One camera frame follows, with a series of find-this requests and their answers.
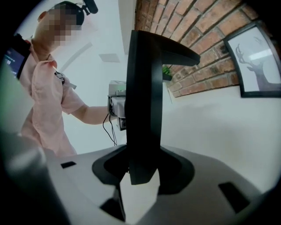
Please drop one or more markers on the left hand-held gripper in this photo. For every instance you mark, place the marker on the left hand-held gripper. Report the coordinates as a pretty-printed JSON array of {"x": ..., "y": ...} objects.
[{"x": 117, "y": 105}]

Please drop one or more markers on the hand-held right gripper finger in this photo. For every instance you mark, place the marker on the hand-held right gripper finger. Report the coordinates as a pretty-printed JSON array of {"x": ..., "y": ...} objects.
[{"x": 143, "y": 105}]

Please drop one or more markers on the person's left forearm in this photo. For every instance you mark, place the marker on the person's left forearm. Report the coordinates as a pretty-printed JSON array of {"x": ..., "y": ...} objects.
[{"x": 92, "y": 115}]

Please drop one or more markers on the green plant in black pot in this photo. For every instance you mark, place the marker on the green plant in black pot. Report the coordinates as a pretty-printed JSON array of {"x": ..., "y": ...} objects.
[{"x": 166, "y": 71}]

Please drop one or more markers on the white ceiling vent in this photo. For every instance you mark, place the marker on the white ceiling vent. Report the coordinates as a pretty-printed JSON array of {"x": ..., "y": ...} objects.
[{"x": 109, "y": 57}]

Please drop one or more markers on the black and white chest clip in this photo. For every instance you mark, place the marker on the black and white chest clip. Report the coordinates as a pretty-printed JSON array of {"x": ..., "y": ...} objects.
[{"x": 59, "y": 77}]

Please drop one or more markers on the person's pink shirt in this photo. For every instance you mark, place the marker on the person's pink shirt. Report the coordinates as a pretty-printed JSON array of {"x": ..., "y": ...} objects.
[{"x": 48, "y": 105}]

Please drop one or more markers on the person's head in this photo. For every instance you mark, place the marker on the person's head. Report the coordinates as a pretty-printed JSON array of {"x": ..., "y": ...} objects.
[{"x": 57, "y": 26}]

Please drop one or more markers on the black device with screen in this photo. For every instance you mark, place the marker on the black device with screen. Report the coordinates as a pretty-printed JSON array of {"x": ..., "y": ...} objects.
[{"x": 15, "y": 60}]

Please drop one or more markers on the black framed deer picture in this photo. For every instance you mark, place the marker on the black framed deer picture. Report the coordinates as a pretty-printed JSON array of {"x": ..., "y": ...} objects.
[{"x": 256, "y": 61}]

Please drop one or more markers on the black head camera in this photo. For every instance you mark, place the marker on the black head camera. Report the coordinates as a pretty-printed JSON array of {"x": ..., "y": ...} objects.
[{"x": 91, "y": 6}]

